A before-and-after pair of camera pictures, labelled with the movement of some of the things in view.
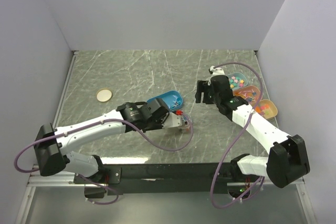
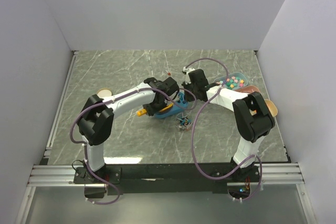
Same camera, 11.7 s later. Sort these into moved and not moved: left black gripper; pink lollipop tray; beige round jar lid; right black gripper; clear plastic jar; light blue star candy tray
Moved: right black gripper; left black gripper
Not moved: light blue star candy tray; pink lollipop tray; clear plastic jar; beige round jar lid
